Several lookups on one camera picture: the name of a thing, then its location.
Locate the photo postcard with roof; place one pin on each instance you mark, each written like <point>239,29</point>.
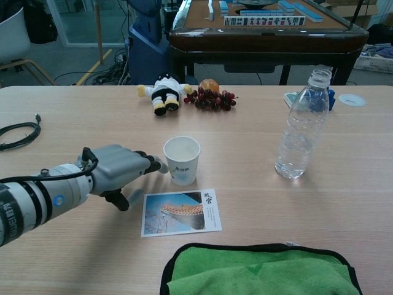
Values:
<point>181,213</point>

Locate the white chair wooden legs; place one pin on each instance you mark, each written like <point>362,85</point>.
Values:
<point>12,40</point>

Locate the plush doll black hair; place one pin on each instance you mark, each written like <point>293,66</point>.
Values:
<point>164,89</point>

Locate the pale green tissue pack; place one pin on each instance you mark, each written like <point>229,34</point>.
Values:
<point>290,98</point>

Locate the clear plastic water bottle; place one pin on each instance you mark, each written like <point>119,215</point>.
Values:
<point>298,138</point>

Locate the green cloth black trim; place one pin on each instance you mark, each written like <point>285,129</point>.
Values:
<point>261,270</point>

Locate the dark red grape bunch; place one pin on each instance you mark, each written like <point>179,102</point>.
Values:
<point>212,99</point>

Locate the white plastic basket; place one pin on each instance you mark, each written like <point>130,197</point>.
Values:
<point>371,64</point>

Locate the blue toy building block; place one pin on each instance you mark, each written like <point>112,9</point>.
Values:
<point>331,98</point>

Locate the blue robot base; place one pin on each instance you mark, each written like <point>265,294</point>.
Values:
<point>144,55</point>

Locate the dark brown mahjong table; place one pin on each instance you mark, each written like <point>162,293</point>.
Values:
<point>261,40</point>

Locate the wooden pole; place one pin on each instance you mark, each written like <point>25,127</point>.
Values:
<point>99,30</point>

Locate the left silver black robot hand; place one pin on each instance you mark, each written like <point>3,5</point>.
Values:
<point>116,166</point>

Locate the white paper cup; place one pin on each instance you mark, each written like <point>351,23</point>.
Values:
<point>181,172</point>

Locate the face-up mahjong tile row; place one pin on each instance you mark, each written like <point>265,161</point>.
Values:
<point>264,21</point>

